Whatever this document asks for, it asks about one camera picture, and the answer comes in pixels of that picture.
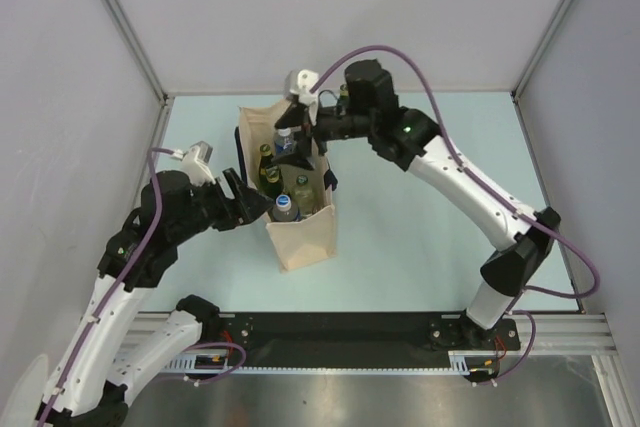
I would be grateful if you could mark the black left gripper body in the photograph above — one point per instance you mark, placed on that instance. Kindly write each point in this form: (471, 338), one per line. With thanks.
(210, 207)

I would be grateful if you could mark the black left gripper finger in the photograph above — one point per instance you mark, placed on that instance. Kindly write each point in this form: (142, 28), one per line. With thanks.
(242, 194)
(250, 206)

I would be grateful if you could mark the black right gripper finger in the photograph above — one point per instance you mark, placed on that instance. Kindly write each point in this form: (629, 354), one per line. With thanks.
(297, 116)
(294, 157)

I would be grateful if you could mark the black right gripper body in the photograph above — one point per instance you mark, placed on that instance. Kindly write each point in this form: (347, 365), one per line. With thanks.
(333, 126)

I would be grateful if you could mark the blue label water bottle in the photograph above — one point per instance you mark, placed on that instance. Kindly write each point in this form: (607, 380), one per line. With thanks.
(284, 141)

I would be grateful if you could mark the clear glass bottle green cap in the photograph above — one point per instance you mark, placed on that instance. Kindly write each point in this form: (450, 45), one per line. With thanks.
(304, 196)

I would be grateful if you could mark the green Perrier bottle back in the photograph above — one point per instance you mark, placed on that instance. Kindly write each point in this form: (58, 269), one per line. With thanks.
(343, 100)

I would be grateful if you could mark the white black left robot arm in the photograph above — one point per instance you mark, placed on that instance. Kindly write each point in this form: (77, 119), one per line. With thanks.
(91, 386)

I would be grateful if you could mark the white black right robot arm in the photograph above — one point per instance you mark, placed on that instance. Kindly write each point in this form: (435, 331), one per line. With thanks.
(521, 236)

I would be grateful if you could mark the beige canvas tote bag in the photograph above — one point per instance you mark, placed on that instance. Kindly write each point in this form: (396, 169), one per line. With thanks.
(307, 241)

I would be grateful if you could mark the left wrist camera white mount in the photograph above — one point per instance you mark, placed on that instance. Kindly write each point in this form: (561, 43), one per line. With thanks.
(194, 163)

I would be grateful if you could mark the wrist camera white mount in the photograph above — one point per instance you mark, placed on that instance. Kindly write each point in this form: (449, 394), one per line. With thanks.
(194, 163)
(299, 83)

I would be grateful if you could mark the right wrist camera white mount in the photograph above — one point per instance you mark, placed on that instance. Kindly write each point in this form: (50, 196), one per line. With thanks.
(299, 83)

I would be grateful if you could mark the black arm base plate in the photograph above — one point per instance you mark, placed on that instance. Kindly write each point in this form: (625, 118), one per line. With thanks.
(369, 340)

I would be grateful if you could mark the aluminium corner post left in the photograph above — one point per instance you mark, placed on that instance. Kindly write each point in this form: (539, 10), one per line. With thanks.
(125, 28)

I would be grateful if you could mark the aluminium corner post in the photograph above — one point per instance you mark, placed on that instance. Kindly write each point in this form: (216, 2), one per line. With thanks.
(125, 28)
(551, 30)

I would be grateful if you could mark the aluminium corner post right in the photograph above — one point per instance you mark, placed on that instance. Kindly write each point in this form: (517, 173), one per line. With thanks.
(551, 30)

